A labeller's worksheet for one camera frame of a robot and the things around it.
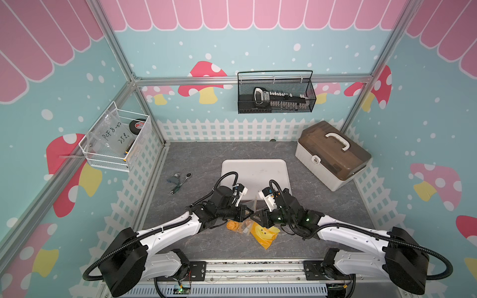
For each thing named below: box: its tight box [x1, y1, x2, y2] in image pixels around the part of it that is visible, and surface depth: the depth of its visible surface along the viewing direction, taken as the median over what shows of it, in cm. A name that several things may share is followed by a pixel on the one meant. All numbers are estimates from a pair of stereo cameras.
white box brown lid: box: [295, 120, 372, 192], surface depth 95 cm
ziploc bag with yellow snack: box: [250, 221, 281, 251], surface depth 82 cm
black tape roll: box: [129, 118, 147, 136], surface depth 82 cm
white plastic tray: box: [221, 158, 292, 202], surface depth 109 cm
